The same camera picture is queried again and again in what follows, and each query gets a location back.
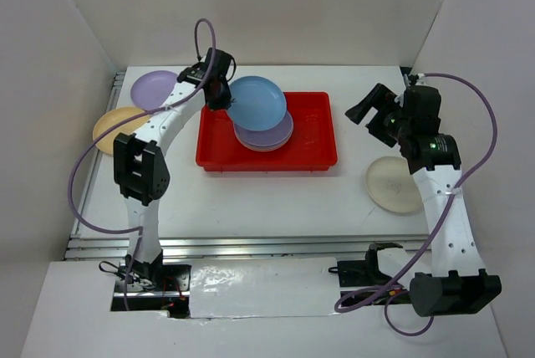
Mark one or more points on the orange plate left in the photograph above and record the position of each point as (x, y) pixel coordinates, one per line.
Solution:
(112, 118)

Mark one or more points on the cream plate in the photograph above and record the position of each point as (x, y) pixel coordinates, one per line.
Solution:
(391, 186)

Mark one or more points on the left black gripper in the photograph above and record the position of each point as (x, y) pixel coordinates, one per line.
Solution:
(224, 103)

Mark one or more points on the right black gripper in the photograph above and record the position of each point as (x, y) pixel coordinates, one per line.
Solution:
(384, 99)

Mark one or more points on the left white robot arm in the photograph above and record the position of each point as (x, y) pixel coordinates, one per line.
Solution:
(140, 168)

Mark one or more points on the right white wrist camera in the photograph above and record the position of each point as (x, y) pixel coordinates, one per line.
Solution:
(412, 80)

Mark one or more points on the white foil cover panel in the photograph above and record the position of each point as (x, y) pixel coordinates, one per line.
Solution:
(262, 288)

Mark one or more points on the blue plate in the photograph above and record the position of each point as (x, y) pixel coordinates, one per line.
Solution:
(258, 104)
(278, 144)

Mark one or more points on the pink plate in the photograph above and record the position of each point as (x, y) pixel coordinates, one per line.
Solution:
(262, 149)

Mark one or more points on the purple plate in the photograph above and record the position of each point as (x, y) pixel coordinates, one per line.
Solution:
(151, 90)
(279, 133)

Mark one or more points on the red plastic bin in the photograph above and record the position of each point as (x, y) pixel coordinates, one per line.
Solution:
(311, 147)

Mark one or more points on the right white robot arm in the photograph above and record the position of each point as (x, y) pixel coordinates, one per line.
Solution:
(446, 276)

